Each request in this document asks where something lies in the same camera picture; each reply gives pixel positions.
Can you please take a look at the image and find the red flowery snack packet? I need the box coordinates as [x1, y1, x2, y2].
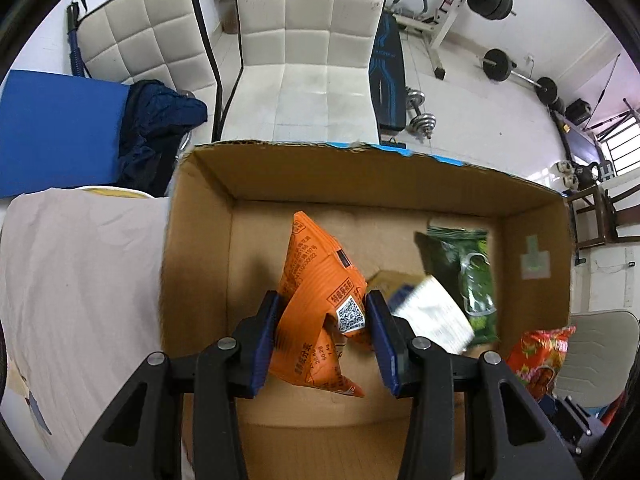
[506, 326, 577, 403]

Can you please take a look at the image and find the green snack packet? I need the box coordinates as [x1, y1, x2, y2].
[416, 225, 501, 346]

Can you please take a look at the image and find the chrome dumbbell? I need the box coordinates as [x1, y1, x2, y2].
[404, 87, 437, 140]

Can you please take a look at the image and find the beige cloth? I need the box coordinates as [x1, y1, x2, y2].
[0, 188, 173, 461]

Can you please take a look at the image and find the blue and black umbrella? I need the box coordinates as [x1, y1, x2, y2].
[66, 0, 91, 78]

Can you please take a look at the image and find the white and yellow snack packet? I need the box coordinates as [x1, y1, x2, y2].
[366, 270, 476, 356]

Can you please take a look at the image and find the wooden chair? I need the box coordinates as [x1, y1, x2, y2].
[567, 182, 640, 256]

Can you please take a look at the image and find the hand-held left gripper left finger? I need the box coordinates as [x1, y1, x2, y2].
[62, 290, 281, 480]

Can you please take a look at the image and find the dark blue jacket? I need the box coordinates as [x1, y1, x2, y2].
[118, 79, 209, 198]

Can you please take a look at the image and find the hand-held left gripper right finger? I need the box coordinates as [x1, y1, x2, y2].
[365, 290, 583, 480]

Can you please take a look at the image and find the orange snack packet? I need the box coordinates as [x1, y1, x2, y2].
[268, 211, 373, 400]

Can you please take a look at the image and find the black and blue workout bench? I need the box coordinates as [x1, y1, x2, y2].
[368, 11, 408, 146]

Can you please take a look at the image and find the white quilted chair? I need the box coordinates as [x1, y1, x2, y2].
[67, 0, 223, 143]
[220, 0, 396, 143]

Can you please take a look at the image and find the cardboard box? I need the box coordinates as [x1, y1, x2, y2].
[159, 140, 576, 480]

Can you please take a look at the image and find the white weight rack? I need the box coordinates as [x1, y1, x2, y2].
[385, 0, 493, 81]

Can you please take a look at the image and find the blue mat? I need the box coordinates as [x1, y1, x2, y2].
[0, 69, 132, 200]

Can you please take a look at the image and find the grey chair seat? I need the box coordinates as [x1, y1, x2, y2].
[552, 310, 640, 408]

